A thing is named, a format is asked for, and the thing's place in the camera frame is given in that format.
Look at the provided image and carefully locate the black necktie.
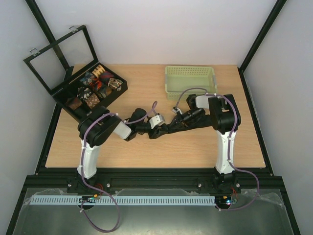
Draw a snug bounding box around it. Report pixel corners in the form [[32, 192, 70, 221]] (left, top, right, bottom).
[[157, 115, 212, 134]]

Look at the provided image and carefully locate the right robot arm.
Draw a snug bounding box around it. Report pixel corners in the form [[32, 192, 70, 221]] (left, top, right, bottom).
[[168, 94, 241, 192]]

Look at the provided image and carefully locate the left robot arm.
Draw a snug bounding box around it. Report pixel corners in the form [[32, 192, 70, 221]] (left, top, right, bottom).
[[77, 105, 165, 179]]

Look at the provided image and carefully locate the green plastic basket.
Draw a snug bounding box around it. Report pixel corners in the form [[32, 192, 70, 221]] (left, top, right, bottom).
[[165, 66, 218, 101]]

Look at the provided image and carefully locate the brown beige rolled tie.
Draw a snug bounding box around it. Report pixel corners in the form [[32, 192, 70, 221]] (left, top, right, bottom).
[[108, 78, 123, 91]]

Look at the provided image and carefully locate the olive brown rolled tie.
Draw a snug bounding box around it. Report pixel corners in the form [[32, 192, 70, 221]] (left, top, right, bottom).
[[97, 86, 112, 98]]

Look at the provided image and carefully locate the brown dotted rolled tie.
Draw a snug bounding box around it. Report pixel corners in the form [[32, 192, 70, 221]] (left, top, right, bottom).
[[86, 94, 100, 109]]

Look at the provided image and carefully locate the black tie storage box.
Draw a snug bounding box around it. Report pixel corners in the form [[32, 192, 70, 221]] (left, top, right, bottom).
[[53, 63, 128, 121]]

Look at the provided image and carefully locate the dark red rolled tie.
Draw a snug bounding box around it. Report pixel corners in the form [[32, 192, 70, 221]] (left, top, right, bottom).
[[99, 71, 114, 84]]

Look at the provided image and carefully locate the orange striped rolled tie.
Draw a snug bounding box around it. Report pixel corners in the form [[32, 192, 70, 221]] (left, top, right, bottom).
[[89, 77, 104, 92]]

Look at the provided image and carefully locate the black white rolled tie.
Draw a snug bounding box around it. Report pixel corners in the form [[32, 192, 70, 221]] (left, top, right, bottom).
[[77, 87, 93, 100]]

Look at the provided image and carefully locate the tan patterned rolled tie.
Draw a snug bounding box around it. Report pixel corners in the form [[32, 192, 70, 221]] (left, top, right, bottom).
[[92, 65, 106, 77]]

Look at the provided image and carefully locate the rust brown rolled tie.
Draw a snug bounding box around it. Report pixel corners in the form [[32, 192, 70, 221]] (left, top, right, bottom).
[[66, 97, 82, 110]]

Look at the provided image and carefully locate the blue patterned rolled tie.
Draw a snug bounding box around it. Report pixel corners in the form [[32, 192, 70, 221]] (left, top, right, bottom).
[[80, 71, 98, 86]]

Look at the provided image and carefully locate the glass box lid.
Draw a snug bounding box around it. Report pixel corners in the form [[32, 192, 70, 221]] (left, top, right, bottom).
[[23, 25, 99, 96]]

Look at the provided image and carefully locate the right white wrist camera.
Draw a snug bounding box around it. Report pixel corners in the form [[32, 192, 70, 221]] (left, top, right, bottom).
[[172, 107, 182, 115]]

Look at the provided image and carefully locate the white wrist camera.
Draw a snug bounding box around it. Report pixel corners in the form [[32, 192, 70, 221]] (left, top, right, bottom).
[[149, 114, 165, 129], [172, 107, 182, 115]]

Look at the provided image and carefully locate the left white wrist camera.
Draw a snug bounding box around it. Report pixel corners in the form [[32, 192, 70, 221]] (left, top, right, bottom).
[[149, 114, 165, 129]]

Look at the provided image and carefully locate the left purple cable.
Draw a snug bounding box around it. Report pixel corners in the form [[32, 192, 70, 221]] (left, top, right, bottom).
[[80, 100, 158, 232]]

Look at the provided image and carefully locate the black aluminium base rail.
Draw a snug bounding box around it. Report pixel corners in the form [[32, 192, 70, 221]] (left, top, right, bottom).
[[22, 168, 286, 195]]

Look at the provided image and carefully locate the right black frame post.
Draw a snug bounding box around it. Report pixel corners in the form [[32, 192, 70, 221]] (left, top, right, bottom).
[[237, 0, 287, 71]]

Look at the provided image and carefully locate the black frame post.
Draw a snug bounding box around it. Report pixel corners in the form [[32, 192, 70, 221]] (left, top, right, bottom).
[[25, 0, 70, 72], [237, 0, 287, 71]]

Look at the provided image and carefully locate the white slotted cable duct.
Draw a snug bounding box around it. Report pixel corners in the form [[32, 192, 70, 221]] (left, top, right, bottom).
[[29, 195, 216, 206]]

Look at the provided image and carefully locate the left black frame post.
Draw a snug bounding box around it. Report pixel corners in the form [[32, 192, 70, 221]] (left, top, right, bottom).
[[25, 0, 70, 72]]

